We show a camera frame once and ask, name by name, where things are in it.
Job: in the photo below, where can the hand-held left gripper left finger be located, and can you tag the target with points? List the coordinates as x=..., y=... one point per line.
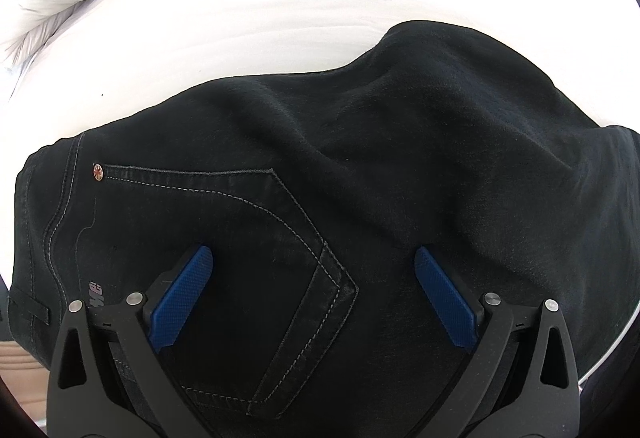
x=182, y=298

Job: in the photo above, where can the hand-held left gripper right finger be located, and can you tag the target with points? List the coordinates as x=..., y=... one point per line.
x=445, y=298

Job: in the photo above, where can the black denim pants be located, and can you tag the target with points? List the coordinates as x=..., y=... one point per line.
x=350, y=143

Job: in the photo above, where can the bed with white sheet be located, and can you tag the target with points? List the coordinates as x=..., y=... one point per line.
x=250, y=18

